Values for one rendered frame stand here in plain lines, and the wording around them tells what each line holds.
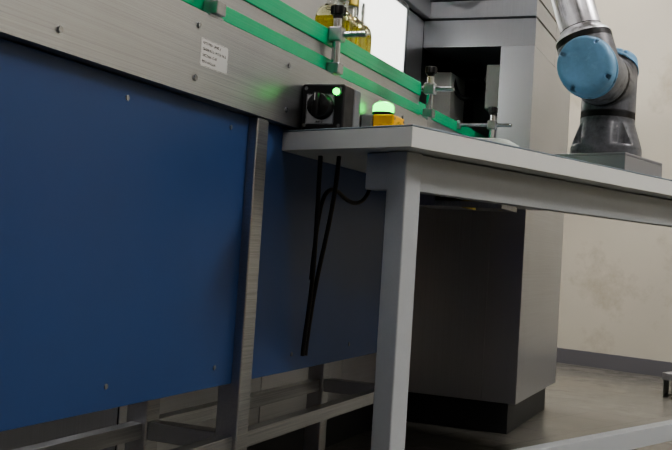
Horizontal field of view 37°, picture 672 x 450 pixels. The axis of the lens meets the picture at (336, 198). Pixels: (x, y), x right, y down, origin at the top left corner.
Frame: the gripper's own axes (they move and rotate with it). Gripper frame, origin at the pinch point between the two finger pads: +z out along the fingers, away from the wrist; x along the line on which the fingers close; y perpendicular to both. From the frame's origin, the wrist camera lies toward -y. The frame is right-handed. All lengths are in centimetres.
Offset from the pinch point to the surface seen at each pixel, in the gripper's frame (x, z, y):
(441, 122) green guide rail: -4, 30, -58
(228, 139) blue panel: 26, 53, 82
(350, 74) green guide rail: 19, 34, 35
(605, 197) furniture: 61, 55, 0
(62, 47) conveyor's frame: 34, 48, 125
